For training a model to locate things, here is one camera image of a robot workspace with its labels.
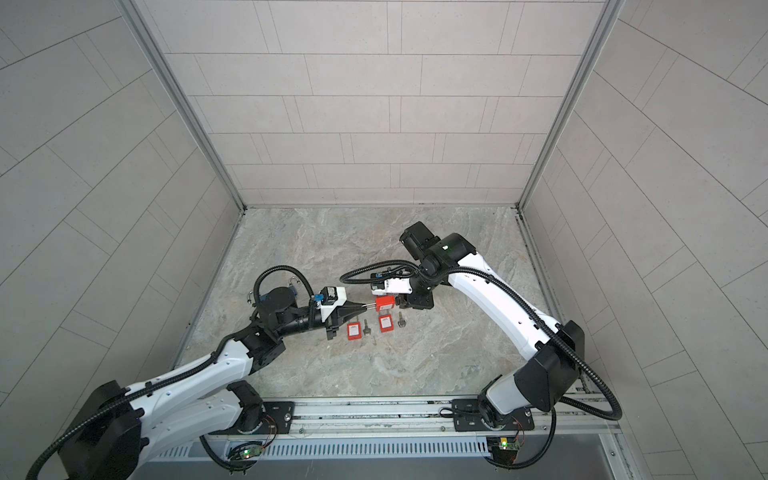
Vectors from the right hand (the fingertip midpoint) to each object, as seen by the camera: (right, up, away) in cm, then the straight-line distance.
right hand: (402, 297), depth 73 cm
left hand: (-8, -2, -4) cm, 9 cm away
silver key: (-10, -12, +12) cm, 20 cm away
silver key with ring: (0, -11, +13) cm, 17 cm away
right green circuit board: (+24, -33, -5) cm, 41 cm away
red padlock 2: (-13, -12, +10) cm, 21 cm away
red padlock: (-4, 0, -5) cm, 7 cm away
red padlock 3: (-4, -10, +12) cm, 16 cm away
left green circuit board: (-33, -31, -9) cm, 47 cm away
